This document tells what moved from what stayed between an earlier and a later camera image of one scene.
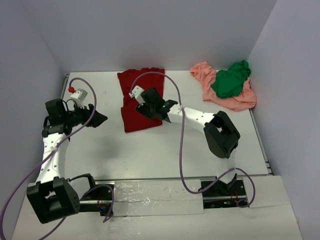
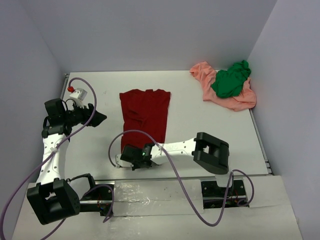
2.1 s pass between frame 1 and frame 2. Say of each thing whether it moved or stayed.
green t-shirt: stayed
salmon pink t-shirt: stayed
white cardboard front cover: stayed
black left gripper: stayed
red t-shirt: moved
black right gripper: moved
